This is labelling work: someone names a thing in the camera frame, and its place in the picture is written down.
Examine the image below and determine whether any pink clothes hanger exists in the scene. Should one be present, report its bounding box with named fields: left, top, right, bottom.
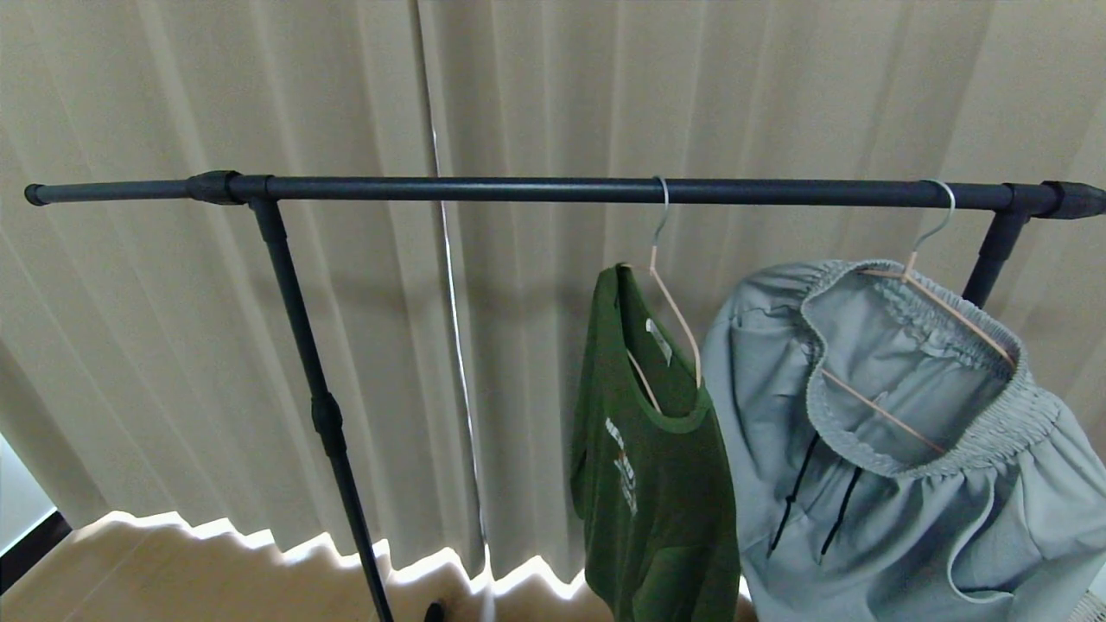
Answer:
left=817, top=180, right=1019, bottom=457
left=624, top=177, right=702, bottom=414

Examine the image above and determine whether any window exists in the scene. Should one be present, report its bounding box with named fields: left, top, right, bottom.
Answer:
left=0, top=432, right=72, bottom=595

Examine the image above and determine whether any black clothes rack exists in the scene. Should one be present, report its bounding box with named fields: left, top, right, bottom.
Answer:
left=24, top=170, right=1106, bottom=622

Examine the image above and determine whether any green printed shirt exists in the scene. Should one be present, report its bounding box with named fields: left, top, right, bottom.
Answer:
left=570, top=263, right=742, bottom=622

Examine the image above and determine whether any pale grey garment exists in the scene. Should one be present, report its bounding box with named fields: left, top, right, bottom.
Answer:
left=700, top=259, right=1106, bottom=622

